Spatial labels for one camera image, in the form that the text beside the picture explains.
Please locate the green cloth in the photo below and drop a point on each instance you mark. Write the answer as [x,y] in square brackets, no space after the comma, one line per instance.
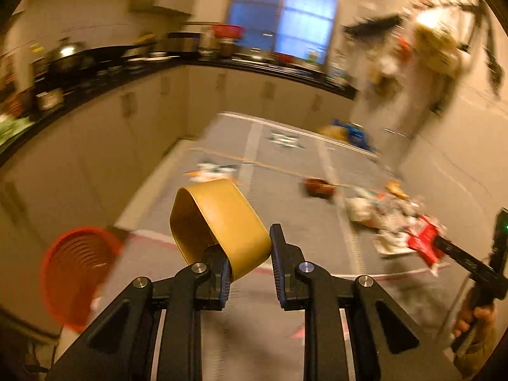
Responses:
[12,131]

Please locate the brown snack packet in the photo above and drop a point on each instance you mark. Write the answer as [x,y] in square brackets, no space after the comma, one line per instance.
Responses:
[317,187]

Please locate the black and steel cooker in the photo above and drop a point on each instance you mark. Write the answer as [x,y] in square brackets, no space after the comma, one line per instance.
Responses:
[182,41]

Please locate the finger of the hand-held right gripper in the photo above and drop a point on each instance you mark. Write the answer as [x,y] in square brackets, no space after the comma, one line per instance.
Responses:
[460,254]

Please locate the beige lower kitchen cabinets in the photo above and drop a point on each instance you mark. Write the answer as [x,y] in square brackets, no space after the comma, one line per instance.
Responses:
[119,127]

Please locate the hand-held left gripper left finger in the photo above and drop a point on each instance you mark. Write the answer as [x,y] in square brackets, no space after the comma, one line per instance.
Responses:
[221,281]

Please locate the person's right hand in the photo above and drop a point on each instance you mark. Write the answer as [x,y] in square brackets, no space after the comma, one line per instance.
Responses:
[478,319]

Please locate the red colander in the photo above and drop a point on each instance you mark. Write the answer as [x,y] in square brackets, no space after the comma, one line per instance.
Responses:
[228,30]

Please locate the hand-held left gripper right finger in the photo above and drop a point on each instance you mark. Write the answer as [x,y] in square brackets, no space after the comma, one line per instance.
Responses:
[278,278]

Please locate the red snack packet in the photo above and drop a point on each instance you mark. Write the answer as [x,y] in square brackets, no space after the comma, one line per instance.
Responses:
[424,242]

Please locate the steel wok with lid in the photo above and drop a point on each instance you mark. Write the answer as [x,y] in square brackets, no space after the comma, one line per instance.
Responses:
[67,53]

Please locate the pile of crumpled wrappers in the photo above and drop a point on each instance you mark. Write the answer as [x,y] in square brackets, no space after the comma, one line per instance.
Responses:
[381,214]

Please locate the blue plastic bag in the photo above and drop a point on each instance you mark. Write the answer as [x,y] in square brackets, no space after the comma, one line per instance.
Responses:
[355,131]

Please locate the kitchen window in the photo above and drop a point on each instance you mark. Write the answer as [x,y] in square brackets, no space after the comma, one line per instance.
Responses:
[285,12]

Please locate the red plastic basket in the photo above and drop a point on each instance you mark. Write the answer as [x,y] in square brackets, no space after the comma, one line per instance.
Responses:
[75,274]

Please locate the hanging plastic bags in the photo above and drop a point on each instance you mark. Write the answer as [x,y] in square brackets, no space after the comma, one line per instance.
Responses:
[432,47]

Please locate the black kitchen countertop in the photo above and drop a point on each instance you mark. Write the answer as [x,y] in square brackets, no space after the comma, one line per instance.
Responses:
[119,75]

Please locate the black wall rack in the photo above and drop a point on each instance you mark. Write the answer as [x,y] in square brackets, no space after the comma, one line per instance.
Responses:
[448,4]

